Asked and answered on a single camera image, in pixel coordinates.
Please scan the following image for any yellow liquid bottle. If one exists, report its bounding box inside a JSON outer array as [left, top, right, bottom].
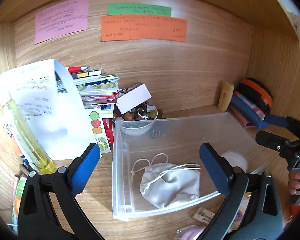
[[7, 99, 55, 174]]

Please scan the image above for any small white box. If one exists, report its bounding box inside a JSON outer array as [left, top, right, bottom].
[[116, 83, 152, 114]]

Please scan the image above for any white drawstring pouch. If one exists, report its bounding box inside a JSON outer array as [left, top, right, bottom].
[[131, 153, 203, 209]]

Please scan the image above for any black orange round case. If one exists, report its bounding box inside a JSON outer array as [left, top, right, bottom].
[[235, 77, 274, 114]]

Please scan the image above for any fruit sticker sheet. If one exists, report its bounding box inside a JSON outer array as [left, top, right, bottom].
[[85, 108, 111, 154]]

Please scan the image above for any white paper sheet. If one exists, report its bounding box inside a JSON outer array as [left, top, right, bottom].
[[0, 59, 95, 160]]

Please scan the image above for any stack of books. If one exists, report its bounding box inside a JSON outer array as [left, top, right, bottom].
[[66, 66, 120, 119]]

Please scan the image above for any pink notebook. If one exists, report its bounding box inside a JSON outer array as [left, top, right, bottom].
[[229, 105, 255, 128]]

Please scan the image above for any orange sticky note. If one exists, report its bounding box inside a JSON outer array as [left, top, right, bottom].
[[101, 15, 187, 42]]

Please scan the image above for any yellow tube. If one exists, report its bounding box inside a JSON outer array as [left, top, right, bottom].
[[217, 81, 234, 112]]

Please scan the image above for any person's right hand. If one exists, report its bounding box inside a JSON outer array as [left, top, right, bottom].
[[288, 171, 300, 195]]

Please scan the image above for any green sticky note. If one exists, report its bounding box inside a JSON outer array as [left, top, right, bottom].
[[108, 3, 172, 17]]

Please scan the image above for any small wooden tag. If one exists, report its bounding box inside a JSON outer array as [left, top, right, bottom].
[[192, 207, 215, 225]]

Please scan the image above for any pink rope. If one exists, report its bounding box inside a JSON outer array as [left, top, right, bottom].
[[173, 224, 207, 240]]

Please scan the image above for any blue pencil case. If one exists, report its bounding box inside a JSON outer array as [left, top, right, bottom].
[[230, 90, 289, 130]]

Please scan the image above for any pink sticky note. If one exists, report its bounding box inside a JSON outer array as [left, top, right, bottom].
[[34, 0, 89, 44]]

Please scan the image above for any bowl of trinkets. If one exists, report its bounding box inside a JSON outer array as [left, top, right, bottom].
[[112, 101, 163, 137]]

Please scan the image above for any clear plastic storage bin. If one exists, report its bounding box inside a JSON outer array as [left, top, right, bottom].
[[112, 113, 267, 222]]

